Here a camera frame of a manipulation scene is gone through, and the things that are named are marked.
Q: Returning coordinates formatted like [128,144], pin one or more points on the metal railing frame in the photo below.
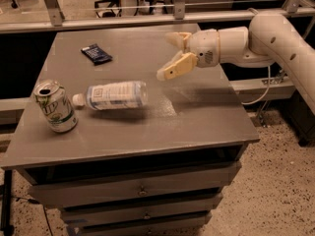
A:
[19,16]

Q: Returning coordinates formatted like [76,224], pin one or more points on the black stand leg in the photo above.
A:
[5,227]

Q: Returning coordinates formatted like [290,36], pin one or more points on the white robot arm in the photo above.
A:
[270,38]

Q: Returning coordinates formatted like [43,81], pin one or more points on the clear plastic water bottle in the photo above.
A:
[123,95]

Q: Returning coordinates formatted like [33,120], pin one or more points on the top grey drawer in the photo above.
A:
[133,186]

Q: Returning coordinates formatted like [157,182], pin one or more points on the bottom grey drawer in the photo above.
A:
[148,227]

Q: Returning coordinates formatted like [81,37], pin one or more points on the middle grey drawer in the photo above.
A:
[142,210]

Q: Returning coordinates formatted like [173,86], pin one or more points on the dark blue snack packet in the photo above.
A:
[96,54]

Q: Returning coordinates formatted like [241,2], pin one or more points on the grey drawer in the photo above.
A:
[133,186]
[148,227]
[142,210]

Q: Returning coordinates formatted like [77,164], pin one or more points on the black office chair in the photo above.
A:
[116,8]

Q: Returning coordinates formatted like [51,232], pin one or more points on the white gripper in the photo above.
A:
[204,47]

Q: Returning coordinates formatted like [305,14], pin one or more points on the grey drawer cabinet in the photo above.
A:
[193,120]

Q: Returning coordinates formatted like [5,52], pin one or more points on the green white soda can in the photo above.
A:
[55,105]

